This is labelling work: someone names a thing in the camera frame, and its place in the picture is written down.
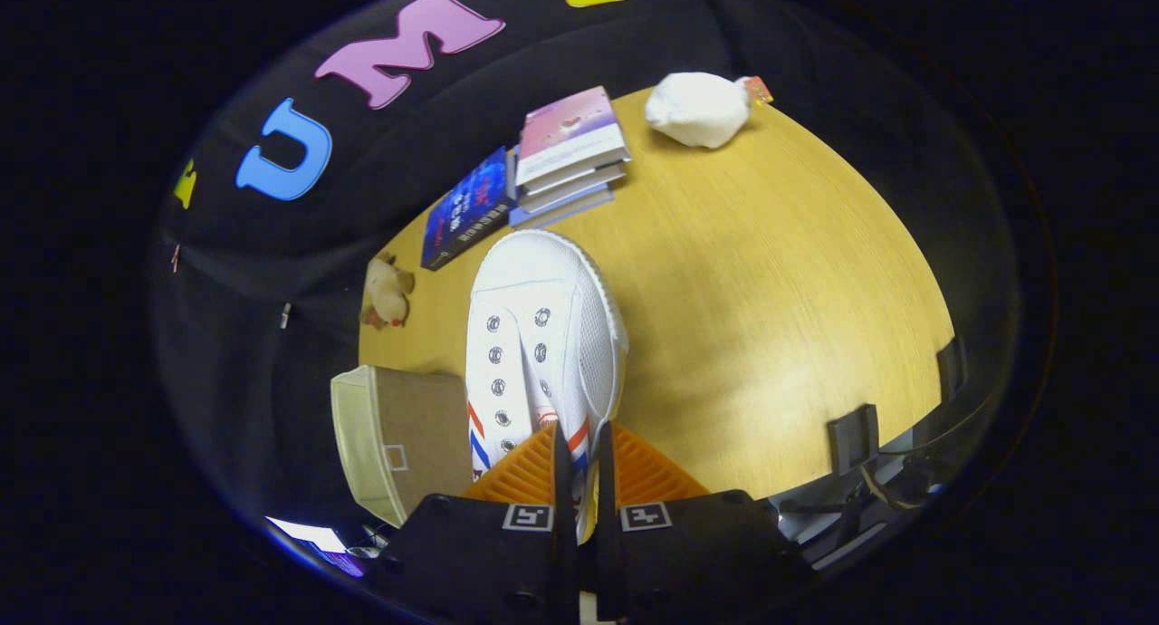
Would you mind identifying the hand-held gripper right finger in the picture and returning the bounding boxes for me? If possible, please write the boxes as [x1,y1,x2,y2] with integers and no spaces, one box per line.
[595,421,813,621]

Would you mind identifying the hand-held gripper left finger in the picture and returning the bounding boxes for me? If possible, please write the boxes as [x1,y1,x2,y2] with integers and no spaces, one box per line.
[376,423,580,625]

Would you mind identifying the beige fabric storage box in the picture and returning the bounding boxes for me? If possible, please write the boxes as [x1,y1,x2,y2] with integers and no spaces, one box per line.
[330,365,476,528]

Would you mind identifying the white canvas shoe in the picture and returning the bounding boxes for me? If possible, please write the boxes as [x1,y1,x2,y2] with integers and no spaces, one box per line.
[465,229,628,544]

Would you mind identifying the laptop screen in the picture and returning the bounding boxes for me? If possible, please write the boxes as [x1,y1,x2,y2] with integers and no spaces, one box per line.
[265,516,368,579]

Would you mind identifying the black table edge clamp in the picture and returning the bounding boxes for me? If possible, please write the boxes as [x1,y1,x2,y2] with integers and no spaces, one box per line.
[829,405,879,472]
[937,337,965,399]

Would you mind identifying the beige plush dog toy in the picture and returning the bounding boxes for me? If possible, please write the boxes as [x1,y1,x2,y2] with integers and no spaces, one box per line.
[360,254,416,330]

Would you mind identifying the light blue cover book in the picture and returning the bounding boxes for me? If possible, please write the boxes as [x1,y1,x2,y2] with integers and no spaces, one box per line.
[509,183,615,229]

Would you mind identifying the dark blue cover book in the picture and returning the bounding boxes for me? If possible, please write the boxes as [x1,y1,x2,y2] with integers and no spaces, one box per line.
[420,147,519,272]

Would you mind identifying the pink cover book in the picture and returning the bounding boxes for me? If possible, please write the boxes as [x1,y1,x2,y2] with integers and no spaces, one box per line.
[516,86,630,187]

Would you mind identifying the white plush toy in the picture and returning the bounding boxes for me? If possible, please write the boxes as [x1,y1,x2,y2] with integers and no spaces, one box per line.
[645,72,773,149]

